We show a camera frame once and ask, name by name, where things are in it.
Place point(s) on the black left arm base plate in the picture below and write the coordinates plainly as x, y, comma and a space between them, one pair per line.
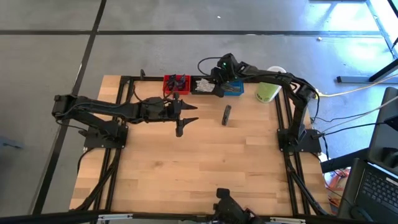
93, 141

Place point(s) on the black aluminium table frame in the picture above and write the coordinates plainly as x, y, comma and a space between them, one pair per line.
149, 78

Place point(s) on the yellow plug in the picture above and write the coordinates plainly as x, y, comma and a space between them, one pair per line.
317, 93

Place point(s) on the black laptop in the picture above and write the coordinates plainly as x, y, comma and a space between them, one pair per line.
376, 189

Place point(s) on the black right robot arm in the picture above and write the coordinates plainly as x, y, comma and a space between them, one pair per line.
298, 102

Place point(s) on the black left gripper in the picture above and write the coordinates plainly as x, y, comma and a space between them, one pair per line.
158, 110

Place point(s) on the green white wipes canister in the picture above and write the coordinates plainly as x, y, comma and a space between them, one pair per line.
265, 93

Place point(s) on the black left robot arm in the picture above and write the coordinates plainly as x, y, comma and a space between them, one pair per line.
102, 109

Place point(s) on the black monitor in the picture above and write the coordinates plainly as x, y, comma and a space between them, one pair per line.
385, 137

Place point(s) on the black bulky device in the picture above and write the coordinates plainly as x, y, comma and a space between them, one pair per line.
230, 208

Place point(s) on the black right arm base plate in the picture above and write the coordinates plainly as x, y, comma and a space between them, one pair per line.
311, 146

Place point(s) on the grey bench leg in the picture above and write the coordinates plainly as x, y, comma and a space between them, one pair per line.
354, 79

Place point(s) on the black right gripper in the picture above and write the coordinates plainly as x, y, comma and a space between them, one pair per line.
227, 71

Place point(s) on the blue plastic bin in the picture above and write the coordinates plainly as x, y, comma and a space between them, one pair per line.
237, 92

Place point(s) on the red plastic bin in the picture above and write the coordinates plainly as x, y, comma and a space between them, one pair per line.
183, 92

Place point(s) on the black plastic bin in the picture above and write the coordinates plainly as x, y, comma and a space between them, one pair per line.
193, 90

